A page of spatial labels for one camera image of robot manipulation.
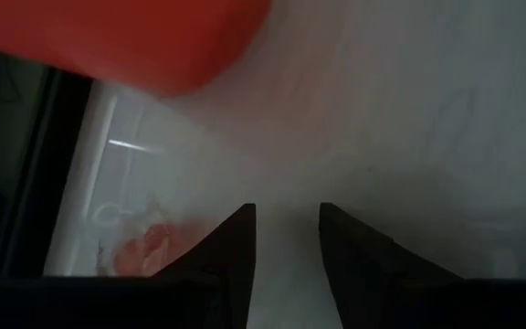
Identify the orange candy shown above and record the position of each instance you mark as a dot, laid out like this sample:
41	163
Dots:
149	249

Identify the orange bucket jagged-mouth face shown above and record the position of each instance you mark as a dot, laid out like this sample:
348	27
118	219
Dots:
130	36

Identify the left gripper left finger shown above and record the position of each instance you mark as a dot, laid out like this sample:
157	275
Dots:
176	301

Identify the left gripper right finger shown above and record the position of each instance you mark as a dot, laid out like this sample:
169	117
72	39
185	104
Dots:
404	301

